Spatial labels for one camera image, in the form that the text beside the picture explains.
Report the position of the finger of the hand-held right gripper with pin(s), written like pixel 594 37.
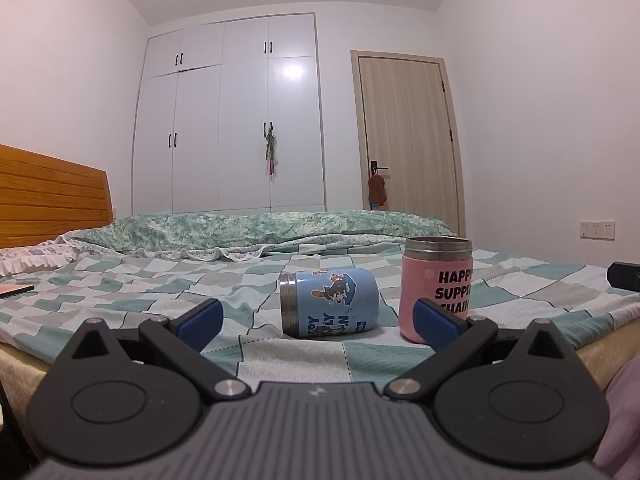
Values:
pixel 624 276

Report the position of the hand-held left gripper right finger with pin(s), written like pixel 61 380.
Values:
pixel 439 324

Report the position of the wooden headboard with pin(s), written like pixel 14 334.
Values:
pixel 50 200

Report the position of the light wooden door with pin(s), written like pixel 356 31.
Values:
pixel 405 125

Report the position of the green hanging ornament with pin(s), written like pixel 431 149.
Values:
pixel 270 152

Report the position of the beige bed base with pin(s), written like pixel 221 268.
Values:
pixel 612 350

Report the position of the white wall socket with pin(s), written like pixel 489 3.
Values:
pixel 597 229

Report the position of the blue cartoon print cup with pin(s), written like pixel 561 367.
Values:
pixel 330 305

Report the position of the pink cup with black lettering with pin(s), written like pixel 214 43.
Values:
pixel 425 280

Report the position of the brown hanging bag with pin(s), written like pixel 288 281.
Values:
pixel 377 190

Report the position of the dark flat phone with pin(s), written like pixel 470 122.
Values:
pixel 15 290

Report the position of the green checkered bedsheet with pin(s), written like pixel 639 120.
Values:
pixel 150 280

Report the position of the green floral quilt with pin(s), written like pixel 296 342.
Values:
pixel 225 230

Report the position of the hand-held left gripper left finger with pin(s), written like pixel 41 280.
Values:
pixel 202 322

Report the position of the white wardrobe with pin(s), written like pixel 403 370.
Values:
pixel 220 110

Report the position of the ruffled floral pillow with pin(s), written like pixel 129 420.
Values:
pixel 30 257

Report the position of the pink cloth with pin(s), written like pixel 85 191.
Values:
pixel 625 425

